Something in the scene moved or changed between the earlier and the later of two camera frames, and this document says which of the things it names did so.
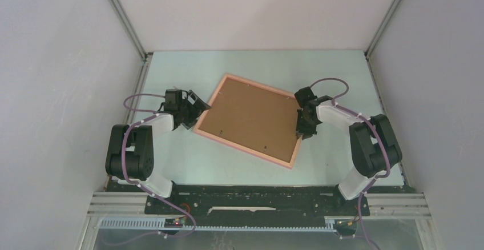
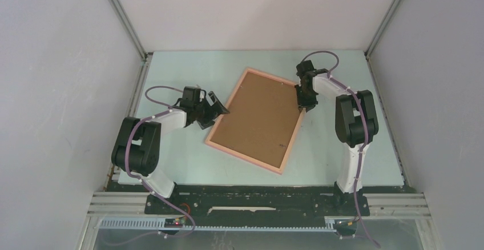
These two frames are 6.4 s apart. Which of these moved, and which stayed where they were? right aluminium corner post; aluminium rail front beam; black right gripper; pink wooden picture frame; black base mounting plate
Moved: pink wooden picture frame; black right gripper
Stayed: right aluminium corner post; black base mounting plate; aluminium rail front beam
